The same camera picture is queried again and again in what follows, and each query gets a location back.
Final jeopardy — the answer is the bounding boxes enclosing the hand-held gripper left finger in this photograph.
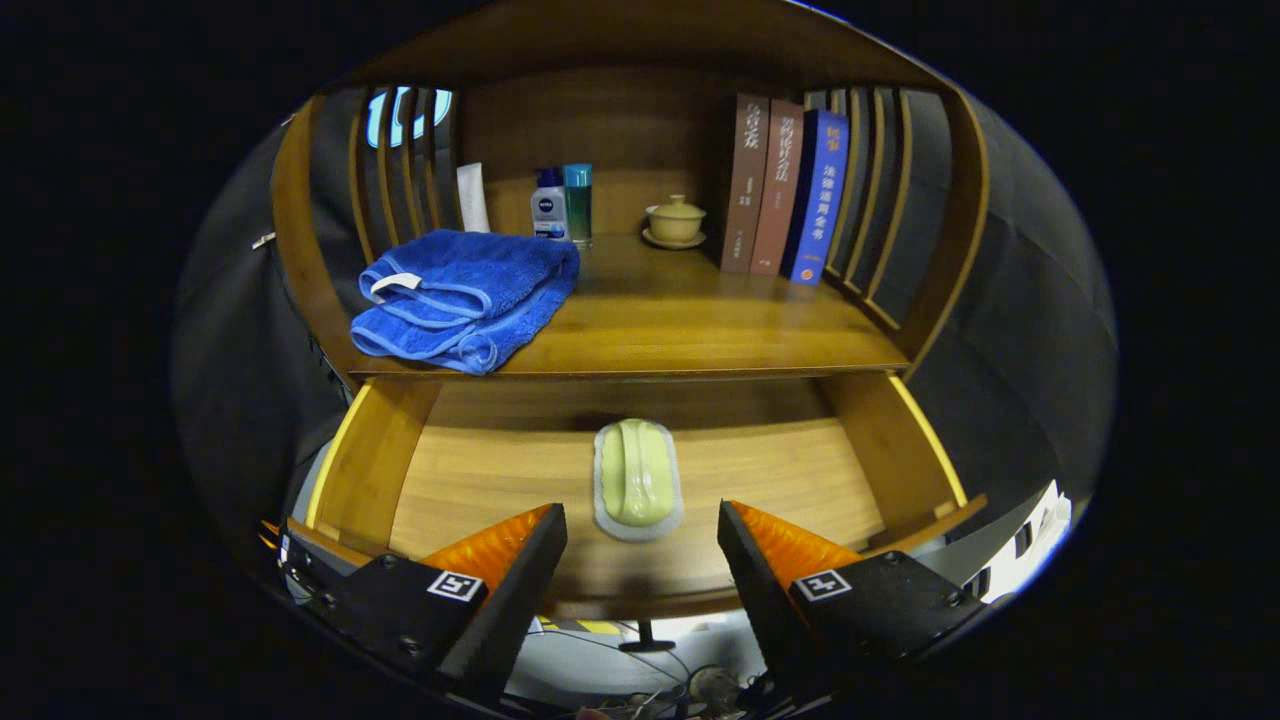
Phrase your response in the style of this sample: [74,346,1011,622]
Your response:
[280,503,568,701]

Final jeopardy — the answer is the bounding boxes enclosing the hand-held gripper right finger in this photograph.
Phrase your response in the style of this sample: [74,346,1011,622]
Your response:
[717,500,991,701]

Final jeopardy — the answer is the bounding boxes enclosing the wooden drawer with black knob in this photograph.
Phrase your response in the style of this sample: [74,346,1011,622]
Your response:
[305,375,989,653]

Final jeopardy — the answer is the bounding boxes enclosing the green scrub brush white sponge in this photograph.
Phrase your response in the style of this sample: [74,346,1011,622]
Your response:
[593,418,685,543]

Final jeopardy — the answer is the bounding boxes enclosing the wooden countertop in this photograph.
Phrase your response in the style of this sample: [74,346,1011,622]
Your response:
[350,232,911,379]

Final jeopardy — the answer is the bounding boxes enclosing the wooden cabinet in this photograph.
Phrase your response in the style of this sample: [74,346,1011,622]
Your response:
[270,0,991,401]

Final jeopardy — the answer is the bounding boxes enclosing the white papers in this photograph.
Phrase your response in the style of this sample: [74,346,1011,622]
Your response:
[965,480,1073,603]

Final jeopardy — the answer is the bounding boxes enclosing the blue folded towel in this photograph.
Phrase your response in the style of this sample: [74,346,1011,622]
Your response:
[350,230,581,376]

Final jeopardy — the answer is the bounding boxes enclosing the white lotion bottle blue cap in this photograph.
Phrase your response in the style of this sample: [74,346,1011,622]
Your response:
[530,167,569,241]

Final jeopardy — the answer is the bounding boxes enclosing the yellow lidded teacup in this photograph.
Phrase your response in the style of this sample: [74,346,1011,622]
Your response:
[642,194,708,250]

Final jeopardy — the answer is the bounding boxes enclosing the teal bottle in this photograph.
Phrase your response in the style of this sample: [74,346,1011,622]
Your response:
[563,163,594,249]

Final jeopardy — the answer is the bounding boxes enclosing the white tube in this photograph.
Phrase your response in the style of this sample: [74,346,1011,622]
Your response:
[457,163,491,234]

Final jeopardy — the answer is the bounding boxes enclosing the blue book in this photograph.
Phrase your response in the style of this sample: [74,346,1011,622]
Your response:
[780,108,851,286]

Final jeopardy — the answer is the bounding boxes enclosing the reddish brown book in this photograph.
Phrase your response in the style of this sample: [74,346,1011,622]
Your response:
[750,98,806,278]

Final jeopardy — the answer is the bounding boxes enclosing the dark brown book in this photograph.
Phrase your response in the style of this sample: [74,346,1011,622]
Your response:
[718,93,771,274]

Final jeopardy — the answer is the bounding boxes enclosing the floor cables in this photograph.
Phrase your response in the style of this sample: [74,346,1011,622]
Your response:
[540,625,781,720]

